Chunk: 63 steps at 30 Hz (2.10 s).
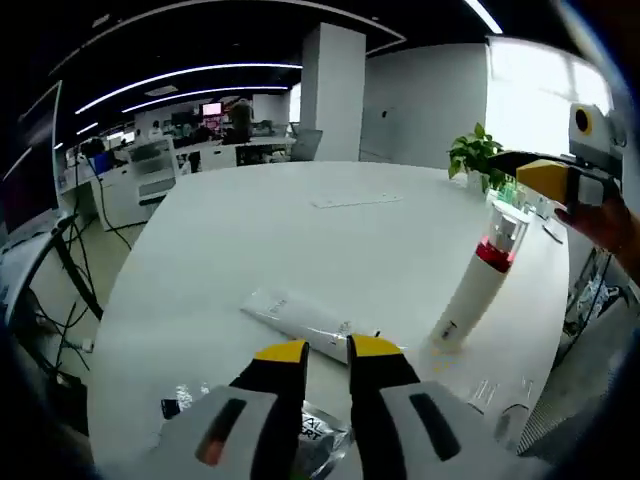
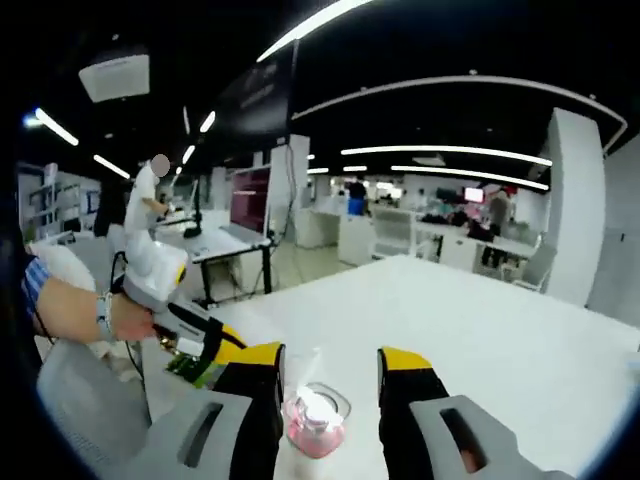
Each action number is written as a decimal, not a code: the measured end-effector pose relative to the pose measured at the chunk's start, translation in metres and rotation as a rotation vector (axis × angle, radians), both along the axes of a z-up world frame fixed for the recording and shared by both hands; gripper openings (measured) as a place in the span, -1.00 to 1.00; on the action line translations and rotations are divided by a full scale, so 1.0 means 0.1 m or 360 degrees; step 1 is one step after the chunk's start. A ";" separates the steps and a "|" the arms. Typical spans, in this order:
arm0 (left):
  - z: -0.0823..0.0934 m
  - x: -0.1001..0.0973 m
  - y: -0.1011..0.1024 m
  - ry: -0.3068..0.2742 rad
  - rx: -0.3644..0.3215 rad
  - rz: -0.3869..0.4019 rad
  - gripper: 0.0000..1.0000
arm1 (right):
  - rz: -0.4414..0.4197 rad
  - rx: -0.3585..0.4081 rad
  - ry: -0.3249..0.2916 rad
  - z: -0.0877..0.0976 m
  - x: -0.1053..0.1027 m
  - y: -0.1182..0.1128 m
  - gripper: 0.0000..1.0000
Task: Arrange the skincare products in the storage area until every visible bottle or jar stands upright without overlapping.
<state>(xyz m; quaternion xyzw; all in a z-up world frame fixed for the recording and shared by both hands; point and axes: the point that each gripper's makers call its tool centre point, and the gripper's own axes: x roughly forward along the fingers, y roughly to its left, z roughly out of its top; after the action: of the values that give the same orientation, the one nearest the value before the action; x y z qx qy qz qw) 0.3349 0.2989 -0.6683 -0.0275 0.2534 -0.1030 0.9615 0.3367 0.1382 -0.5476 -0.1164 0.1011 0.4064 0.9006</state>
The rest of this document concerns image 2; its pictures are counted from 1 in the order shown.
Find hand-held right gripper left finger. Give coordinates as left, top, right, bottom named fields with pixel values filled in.
left=124, top=341, right=288, bottom=480

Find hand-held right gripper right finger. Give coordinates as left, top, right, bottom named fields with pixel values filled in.
left=376, top=345, right=577, bottom=480

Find green black skincare sachet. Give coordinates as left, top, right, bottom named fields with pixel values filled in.
left=163, top=348, right=221, bottom=390

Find white tube clear red cap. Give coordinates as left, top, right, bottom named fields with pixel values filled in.
left=277, top=380, right=352, bottom=480

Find person's left hand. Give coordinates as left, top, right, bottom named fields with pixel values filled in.
left=111, top=293, right=157, bottom=343

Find grey wristband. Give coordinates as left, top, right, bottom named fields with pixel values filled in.
left=96, top=291, right=117, bottom=343

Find white desk black legs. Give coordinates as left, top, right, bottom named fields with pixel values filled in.
left=153, top=208, right=275, bottom=307

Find large computer monitor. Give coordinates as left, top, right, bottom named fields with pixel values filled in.
left=230, top=166, right=274, bottom=235

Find white ceiling air unit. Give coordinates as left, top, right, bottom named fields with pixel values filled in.
left=77, top=51, right=152, bottom=104

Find black hanging sign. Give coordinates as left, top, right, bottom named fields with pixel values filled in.
left=218, top=53, right=292, bottom=142

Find black cable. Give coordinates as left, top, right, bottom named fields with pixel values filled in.
left=110, top=249, right=153, bottom=426

